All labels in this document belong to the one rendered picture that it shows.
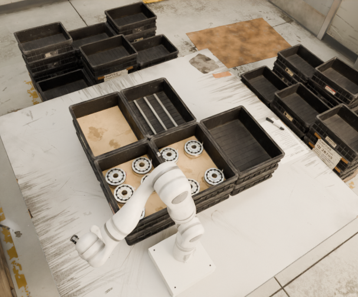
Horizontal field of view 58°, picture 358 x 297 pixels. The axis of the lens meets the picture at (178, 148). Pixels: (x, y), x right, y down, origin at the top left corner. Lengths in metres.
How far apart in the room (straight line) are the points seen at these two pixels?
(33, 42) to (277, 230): 2.47
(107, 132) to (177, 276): 0.85
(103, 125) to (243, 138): 0.80
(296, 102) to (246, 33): 1.59
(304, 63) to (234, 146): 1.71
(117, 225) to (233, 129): 1.14
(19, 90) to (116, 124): 1.77
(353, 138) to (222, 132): 1.15
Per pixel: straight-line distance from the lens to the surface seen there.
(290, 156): 2.08
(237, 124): 1.96
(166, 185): 0.87
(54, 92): 2.98
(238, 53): 3.90
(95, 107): 1.94
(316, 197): 1.98
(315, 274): 2.59
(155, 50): 3.15
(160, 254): 1.56
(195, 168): 1.71
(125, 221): 0.94
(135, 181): 1.65
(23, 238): 2.57
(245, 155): 1.82
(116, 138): 1.82
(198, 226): 1.27
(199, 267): 1.56
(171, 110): 1.96
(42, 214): 1.80
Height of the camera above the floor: 2.25
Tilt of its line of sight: 53 degrees down
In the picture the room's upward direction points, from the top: 7 degrees clockwise
